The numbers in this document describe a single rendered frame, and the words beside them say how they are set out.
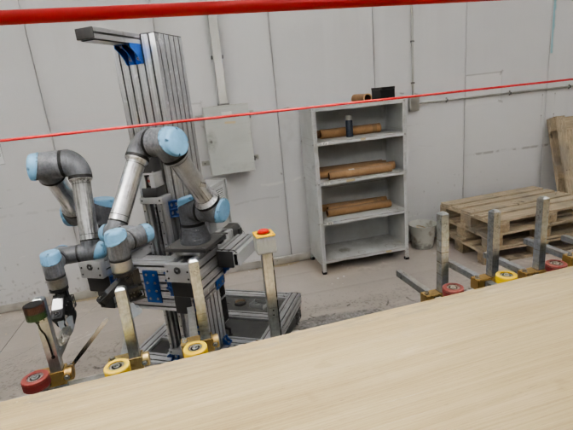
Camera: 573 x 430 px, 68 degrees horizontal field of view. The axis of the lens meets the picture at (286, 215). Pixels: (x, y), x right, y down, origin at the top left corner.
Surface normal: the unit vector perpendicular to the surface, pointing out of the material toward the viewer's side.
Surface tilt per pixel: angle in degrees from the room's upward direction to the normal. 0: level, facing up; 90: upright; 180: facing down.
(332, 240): 90
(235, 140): 90
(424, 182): 90
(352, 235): 90
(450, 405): 0
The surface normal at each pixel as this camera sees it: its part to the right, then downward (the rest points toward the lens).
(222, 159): 0.22, 0.25
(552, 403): -0.10, -0.96
